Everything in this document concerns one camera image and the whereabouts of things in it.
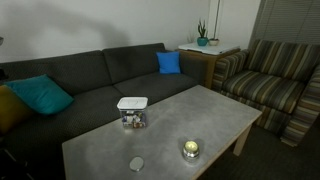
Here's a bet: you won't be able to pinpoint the blue square cushion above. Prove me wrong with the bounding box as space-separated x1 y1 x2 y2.
155 50 182 75

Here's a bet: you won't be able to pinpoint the clear plastic storage container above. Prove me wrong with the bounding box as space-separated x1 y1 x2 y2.
119 108 148 129

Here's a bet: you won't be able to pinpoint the wooden side table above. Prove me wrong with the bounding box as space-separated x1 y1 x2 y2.
178 48 241 90

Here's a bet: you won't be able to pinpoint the dark grey fabric sofa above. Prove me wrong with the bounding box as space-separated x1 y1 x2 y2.
0 42 208 180

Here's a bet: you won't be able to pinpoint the white flat board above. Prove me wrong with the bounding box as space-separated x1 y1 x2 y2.
177 42 241 56

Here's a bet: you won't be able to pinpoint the plant in teal pot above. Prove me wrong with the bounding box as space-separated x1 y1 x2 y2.
196 19 210 47

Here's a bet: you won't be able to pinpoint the candle in silver jar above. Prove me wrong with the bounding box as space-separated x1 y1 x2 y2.
182 139 201 162

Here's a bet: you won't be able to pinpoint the plant in small white pot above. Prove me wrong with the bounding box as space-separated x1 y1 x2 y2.
208 0 222 47

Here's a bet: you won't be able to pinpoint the round grey metal disc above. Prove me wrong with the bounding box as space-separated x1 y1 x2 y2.
129 156 145 173

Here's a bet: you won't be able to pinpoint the striped armchair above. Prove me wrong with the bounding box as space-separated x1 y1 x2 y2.
211 39 320 148

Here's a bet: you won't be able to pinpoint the teal cushion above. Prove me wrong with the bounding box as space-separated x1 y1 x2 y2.
3 73 75 116

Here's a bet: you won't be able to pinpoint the grey window blinds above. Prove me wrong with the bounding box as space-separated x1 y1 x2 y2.
248 0 320 51

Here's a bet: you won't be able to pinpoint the mustard yellow cushion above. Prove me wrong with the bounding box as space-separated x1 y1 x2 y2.
0 84 33 135

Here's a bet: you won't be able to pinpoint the black tripod stand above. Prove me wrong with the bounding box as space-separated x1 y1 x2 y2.
0 136 35 180

